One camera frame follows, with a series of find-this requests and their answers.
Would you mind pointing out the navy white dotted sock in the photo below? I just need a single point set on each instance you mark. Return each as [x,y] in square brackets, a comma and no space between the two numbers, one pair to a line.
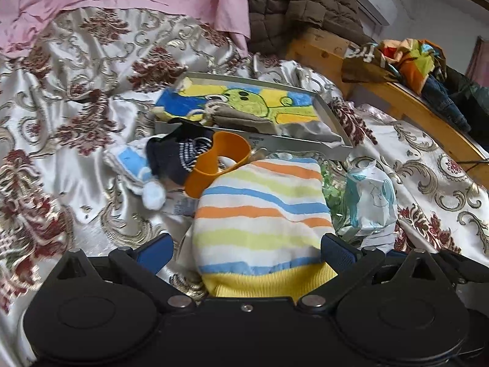
[168,156]

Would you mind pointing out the blue jeans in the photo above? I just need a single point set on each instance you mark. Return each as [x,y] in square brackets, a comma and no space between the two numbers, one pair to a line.
[443,103]

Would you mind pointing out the white blue plush pompom sock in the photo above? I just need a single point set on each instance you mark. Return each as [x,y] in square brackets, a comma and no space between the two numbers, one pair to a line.
[130,160]

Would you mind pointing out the grey tray with colourful drawing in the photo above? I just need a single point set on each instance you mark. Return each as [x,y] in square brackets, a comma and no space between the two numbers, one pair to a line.
[244,101]

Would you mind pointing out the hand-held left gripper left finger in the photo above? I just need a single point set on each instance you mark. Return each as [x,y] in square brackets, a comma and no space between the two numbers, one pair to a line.
[154,255]

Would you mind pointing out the pink curtain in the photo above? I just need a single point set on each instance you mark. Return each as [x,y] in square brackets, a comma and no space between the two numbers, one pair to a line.
[479,59]

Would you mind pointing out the striped baby hat yellow rib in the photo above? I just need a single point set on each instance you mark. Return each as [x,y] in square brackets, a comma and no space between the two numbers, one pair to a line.
[259,214]

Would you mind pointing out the colourful patchwork cloth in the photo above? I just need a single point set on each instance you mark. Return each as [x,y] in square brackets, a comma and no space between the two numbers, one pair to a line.
[412,65]

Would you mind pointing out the brown printed cloth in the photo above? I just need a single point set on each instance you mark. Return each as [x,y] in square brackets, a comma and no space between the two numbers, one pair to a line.
[363,61]

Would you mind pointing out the white teal printed packet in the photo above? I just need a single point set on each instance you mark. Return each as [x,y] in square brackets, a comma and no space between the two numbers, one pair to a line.
[370,198]

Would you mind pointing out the glass jar of green paper hearts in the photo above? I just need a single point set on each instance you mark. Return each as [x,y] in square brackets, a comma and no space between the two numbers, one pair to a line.
[332,195]

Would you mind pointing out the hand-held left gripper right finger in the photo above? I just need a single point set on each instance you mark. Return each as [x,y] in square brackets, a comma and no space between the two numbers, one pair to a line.
[338,254]

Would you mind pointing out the brown quilted jacket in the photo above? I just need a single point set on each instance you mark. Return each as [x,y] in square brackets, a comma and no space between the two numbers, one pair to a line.
[305,4]

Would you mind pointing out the dark green cloth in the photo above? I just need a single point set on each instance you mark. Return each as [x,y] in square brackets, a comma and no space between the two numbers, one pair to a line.
[470,95]

